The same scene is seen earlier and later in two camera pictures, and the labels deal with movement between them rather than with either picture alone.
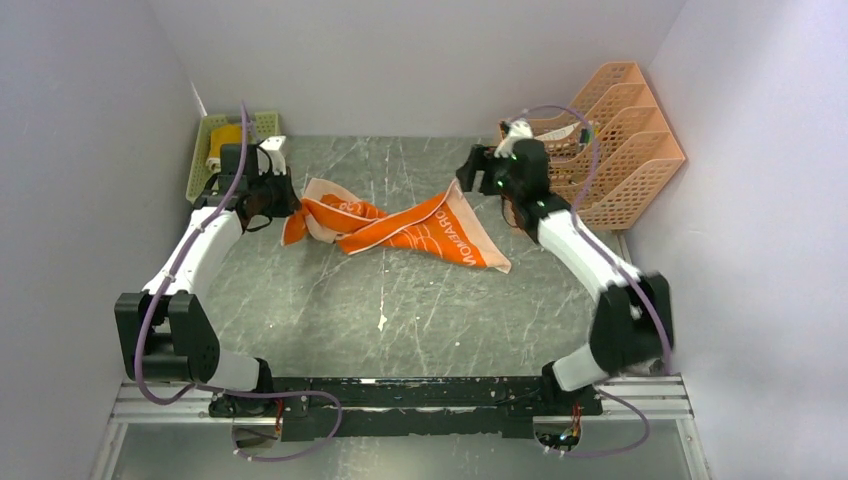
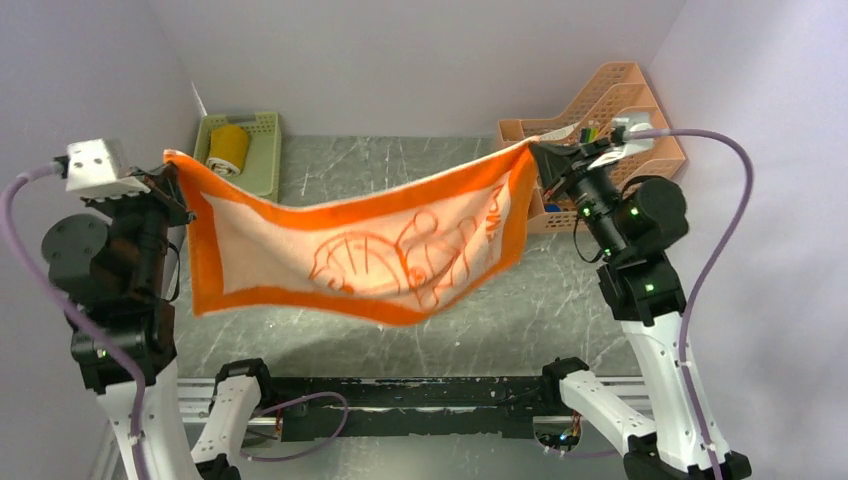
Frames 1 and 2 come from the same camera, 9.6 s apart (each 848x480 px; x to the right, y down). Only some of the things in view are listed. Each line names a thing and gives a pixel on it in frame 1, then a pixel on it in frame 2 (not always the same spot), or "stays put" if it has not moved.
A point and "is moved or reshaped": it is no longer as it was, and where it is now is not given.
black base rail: x=341 y=409 stays put
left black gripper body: x=267 y=186 to x=147 y=217
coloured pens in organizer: x=586 y=134 stays put
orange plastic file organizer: x=608 y=153 stays put
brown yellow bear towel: x=222 y=135 stays put
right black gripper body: x=508 y=186 to x=591 y=190
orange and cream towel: x=443 y=224 is moved or reshaped
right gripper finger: x=485 y=159 to x=552 y=162
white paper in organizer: x=558 y=133 stays put
